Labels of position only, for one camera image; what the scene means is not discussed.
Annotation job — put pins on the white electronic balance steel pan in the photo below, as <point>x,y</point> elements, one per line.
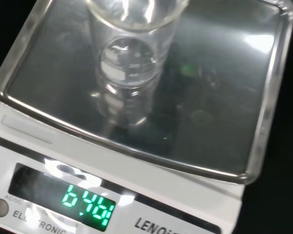
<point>210,97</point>

